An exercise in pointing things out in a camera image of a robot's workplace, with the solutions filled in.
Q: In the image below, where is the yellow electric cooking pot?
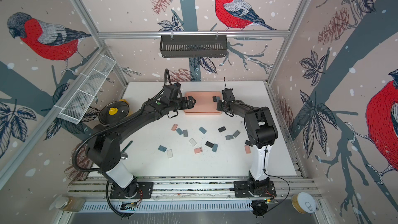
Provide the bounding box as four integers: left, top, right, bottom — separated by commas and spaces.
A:
98, 100, 130, 126

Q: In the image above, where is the white wire mesh shelf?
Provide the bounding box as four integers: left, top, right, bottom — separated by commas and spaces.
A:
57, 53, 116, 124

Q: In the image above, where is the pink plastic storage tray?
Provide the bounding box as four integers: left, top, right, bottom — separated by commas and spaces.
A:
184, 91, 222, 116

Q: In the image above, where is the black hanging wire basket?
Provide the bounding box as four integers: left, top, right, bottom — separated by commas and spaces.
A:
160, 35, 228, 58

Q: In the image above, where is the glass jar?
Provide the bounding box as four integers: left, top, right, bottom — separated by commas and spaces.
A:
55, 196, 86, 212

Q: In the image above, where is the white eraser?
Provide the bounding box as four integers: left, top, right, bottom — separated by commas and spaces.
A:
189, 139, 197, 146
167, 149, 173, 159

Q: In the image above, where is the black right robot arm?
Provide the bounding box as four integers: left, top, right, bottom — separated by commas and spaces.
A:
217, 88, 278, 196

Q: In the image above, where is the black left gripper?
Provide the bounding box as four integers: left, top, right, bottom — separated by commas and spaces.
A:
168, 95, 197, 113

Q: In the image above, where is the yellow tape roll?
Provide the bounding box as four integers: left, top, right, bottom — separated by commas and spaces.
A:
291, 192, 317, 214

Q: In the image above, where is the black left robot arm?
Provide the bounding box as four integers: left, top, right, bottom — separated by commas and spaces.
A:
72, 83, 196, 197

